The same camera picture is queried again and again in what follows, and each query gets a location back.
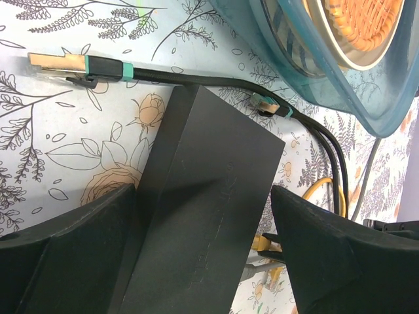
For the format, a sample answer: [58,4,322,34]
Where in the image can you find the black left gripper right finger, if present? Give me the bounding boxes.
[270,186,418,313]

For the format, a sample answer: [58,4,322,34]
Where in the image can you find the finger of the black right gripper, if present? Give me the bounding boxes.
[363,219,419,239]

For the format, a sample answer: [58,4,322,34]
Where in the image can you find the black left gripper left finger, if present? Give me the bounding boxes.
[1,184,135,313]

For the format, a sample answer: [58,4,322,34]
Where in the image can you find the yellow ethernet cable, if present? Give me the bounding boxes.
[253,176,348,292]

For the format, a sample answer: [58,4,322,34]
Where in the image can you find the grey ethernet cable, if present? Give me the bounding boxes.
[240,137,384,282]

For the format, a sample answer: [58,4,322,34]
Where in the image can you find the black network switch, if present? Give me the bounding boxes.
[119,85,285,313]

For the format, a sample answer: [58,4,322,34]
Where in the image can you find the black ethernet cable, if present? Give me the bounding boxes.
[26,52,340,213]
[251,92,350,218]

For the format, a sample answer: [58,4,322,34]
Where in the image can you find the floral table mat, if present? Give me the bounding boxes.
[1,1,418,313]

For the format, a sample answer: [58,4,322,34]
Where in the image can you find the teal plastic container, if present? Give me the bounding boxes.
[212,1,418,138]

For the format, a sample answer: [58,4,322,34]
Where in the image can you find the striped cream bowl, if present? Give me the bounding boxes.
[262,1,404,77]

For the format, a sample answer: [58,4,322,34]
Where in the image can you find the orange woven coaster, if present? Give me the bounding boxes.
[324,0,404,52]

